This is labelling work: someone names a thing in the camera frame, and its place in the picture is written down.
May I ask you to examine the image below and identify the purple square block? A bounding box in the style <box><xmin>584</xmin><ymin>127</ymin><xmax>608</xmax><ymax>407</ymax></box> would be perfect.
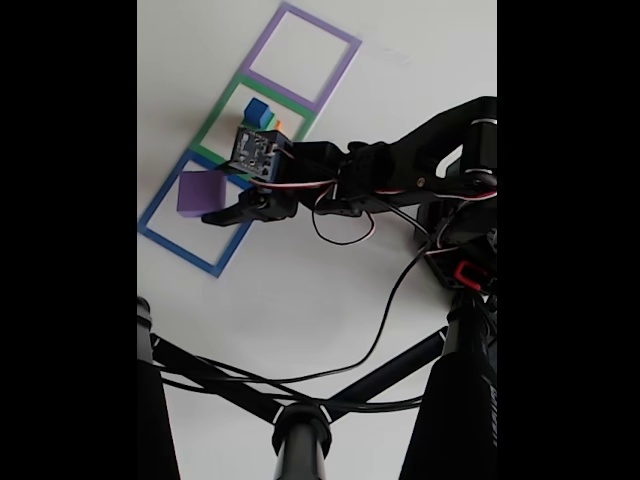
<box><xmin>177</xmin><ymin>170</ymin><xmax>227</xmax><ymax>220</ymax></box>

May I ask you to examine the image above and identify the green square block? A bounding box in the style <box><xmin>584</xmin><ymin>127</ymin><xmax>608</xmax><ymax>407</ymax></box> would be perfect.
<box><xmin>241</xmin><ymin>113</ymin><xmax>277</xmax><ymax>132</ymax></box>

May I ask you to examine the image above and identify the small blue cube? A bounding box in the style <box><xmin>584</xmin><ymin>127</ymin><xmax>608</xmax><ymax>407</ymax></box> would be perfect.
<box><xmin>243</xmin><ymin>97</ymin><xmax>272</xmax><ymax>129</ymax></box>

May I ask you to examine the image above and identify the green tape square outline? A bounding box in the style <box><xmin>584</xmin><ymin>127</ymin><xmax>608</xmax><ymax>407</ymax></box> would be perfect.
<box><xmin>188</xmin><ymin>72</ymin><xmax>316</xmax><ymax>174</ymax></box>

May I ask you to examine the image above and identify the blue tape square outline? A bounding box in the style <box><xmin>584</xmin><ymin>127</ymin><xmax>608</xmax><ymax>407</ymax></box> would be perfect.
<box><xmin>137</xmin><ymin>148</ymin><xmax>266</xmax><ymax>279</ymax></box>

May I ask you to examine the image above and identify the purple tape square outline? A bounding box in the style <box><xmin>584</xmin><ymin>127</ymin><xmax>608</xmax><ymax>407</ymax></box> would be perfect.
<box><xmin>239</xmin><ymin>1</ymin><xmax>363</xmax><ymax>112</ymax></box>

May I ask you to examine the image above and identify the red clamp piece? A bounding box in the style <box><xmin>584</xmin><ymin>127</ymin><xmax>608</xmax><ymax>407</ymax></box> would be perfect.
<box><xmin>453</xmin><ymin>259</ymin><xmax>489</xmax><ymax>287</ymax></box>

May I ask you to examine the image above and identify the black tripod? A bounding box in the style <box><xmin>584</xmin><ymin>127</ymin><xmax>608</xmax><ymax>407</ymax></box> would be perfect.
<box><xmin>137</xmin><ymin>295</ymin><xmax>498</xmax><ymax>480</ymax></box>

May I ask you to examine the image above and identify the red white black servo cable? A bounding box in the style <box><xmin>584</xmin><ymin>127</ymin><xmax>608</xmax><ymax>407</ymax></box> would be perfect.
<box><xmin>247</xmin><ymin>169</ymin><xmax>498</xmax><ymax>247</ymax></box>

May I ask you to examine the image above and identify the camera circuit board blue mount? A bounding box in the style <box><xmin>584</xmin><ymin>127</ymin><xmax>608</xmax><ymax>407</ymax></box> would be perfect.
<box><xmin>228</xmin><ymin>124</ymin><xmax>295</xmax><ymax>181</ymax></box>

